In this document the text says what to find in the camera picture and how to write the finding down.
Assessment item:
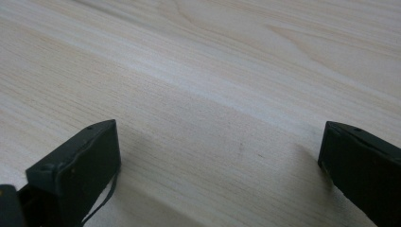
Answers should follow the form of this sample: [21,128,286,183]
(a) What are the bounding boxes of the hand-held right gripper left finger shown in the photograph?
[25,118,122,227]

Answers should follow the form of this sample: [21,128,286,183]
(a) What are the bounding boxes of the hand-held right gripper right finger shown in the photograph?
[317,120,401,227]

